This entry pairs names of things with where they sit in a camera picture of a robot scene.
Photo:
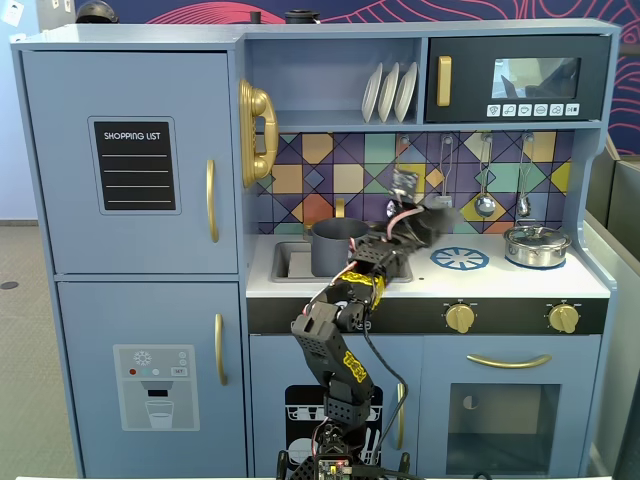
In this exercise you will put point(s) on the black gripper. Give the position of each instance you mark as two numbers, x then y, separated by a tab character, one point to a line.
436	223

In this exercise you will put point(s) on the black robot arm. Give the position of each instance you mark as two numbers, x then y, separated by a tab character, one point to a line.
345	360

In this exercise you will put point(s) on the shiny steel pot lid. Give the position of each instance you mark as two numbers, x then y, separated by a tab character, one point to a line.
535	233

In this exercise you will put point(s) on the metal toy ladle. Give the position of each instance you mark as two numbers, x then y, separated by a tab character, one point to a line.
485	205

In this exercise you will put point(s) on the metal toy spatula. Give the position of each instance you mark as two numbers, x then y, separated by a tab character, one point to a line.
446	165

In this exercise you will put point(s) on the metal toy spoon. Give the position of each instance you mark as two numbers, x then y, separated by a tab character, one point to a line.
524	205

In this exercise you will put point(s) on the gold stove knob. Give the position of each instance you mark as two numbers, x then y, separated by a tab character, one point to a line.
564	318
460	318

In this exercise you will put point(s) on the gold toy faucet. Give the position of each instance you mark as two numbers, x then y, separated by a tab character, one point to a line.
340	209

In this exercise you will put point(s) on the shiny steel cooking pot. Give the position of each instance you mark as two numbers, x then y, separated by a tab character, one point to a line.
537	256

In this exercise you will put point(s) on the gray cylindrical pot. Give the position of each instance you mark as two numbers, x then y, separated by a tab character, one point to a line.
330	250

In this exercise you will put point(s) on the white toy plate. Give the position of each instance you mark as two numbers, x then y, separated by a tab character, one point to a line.
371	95
388	95
406	92

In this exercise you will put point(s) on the gray sink basin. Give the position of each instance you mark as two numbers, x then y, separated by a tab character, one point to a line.
295	262

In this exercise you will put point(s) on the black toy microwave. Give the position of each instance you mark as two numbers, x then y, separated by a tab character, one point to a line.
470	80

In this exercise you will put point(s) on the blue oven door with window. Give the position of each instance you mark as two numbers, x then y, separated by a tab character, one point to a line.
435	410

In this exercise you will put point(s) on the gold toy telephone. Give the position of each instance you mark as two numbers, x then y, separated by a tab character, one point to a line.
257	135

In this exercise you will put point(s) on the blue dishwasher door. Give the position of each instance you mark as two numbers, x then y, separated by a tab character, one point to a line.
270	360

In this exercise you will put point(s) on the black round flat device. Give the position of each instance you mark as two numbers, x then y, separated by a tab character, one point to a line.
301	17

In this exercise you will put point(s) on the small black cylinder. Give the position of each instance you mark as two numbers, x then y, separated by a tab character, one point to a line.
256	17

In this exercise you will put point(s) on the black shopping list chalkboard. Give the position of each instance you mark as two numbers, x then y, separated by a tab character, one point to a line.
135	195

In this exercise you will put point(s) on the blue toy play kitchen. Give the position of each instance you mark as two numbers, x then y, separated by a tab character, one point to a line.
150	37

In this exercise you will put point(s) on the blue fridge door with dispenser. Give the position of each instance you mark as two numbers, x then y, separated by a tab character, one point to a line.
90	320

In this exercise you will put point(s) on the blue fridge door with chalkboard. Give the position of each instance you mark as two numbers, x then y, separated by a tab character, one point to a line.
60	150

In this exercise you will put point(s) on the black dome shaped object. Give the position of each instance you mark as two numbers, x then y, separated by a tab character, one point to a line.
97	12

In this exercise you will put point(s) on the black round floor disc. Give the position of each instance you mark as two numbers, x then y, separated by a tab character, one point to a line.
9	285

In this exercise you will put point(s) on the small wrist camera board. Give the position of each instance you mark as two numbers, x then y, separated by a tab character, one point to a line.
404	182

